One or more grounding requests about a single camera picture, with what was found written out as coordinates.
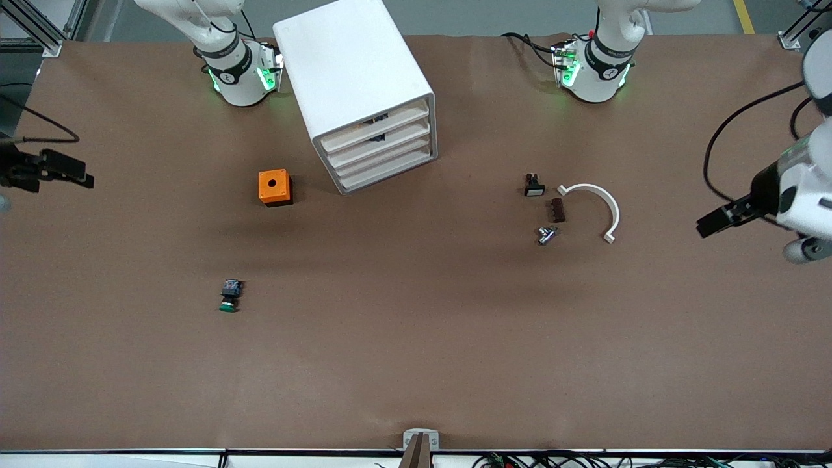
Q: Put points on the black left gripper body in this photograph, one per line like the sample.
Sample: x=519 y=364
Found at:
x=764 y=185

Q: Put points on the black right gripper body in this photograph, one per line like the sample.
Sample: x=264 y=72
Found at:
x=14 y=168

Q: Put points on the white plastic drawer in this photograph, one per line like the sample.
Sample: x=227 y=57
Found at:
x=387 y=169
x=383 y=156
x=408 y=134
x=354 y=138

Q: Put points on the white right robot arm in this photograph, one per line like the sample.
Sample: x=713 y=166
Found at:
x=237 y=78

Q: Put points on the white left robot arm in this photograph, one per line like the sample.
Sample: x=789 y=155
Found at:
x=595 y=78

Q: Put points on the green push button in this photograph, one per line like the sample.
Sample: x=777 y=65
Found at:
x=229 y=296

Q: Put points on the white drawer cabinet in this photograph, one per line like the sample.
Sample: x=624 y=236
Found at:
x=351 y=71

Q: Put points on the brown terminal block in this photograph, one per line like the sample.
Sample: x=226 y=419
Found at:
x=557 y=210

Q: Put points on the silver threaded metal fitting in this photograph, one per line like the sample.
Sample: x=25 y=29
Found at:
x=546 y=234

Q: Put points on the orange box with round hole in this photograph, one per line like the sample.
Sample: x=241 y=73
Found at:
x=276 y=194

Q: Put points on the white curved plastic bracket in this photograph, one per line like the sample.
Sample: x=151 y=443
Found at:
x=611 y=208

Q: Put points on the aluminium frame profile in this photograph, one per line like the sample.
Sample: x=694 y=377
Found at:
x=32 y=29
x=796 y=32

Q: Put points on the black white rectangular switch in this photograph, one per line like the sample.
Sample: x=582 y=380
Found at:
x=534 y=186

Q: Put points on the white table edge rail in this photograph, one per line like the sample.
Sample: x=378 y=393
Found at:
x=130 y=459

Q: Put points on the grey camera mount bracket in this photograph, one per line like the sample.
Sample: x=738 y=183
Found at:
x=420 y=442

